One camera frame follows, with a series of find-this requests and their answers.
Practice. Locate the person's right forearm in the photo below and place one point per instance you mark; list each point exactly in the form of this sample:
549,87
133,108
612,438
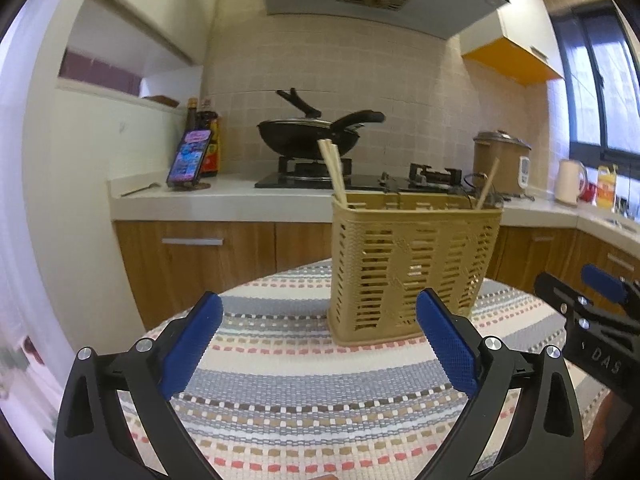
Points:
607,415

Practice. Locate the wooden chopstick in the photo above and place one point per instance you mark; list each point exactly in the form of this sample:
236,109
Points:
331,170
339,170
487,182

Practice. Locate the black wok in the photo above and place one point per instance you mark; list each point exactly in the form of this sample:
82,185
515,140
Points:
300,140

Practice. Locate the tall thin dark bottle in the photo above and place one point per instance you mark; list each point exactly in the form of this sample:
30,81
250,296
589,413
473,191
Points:
192,115

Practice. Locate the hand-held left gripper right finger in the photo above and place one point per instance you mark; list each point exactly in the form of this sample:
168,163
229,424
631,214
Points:
447,340

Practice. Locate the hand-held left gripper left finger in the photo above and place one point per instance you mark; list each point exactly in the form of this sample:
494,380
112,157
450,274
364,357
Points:
192,345

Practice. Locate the brown wooden tray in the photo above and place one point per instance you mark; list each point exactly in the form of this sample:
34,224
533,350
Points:
160,101

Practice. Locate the yellow juice bottle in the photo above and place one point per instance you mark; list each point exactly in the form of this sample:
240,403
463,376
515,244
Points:
606,187

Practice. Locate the striped woven tablecloth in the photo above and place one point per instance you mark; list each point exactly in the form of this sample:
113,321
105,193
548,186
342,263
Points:
300,390

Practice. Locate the round brown phone stand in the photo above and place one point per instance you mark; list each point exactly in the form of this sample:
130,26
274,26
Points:
187,187

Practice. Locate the dark framed window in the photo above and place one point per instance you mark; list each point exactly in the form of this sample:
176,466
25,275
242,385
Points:
600,85

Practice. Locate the black gas stove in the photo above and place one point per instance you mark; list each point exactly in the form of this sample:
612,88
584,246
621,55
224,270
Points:
365,180

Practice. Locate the red cup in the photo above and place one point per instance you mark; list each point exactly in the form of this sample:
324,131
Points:
591,192

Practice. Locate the white orange wall cabinet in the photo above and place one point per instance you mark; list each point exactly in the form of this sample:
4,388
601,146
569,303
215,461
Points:
520,35

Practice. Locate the yellow plastic utensil basket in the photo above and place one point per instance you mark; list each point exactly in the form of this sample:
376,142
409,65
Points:
415,270

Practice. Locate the dark sauce bottle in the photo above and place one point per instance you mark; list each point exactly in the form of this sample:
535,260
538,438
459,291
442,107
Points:
206,140

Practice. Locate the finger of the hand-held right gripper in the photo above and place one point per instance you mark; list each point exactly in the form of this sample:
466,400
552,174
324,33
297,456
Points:
605,280
555,290

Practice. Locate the smartphone with lit screen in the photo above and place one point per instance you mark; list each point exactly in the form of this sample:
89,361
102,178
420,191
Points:
190,157

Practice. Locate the brown rice cooker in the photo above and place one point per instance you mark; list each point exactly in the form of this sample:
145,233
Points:
500,160

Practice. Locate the cream electric kettle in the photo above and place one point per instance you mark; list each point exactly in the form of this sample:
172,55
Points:
567,182

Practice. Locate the spoon on counter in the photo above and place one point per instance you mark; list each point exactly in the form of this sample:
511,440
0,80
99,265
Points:
140,190

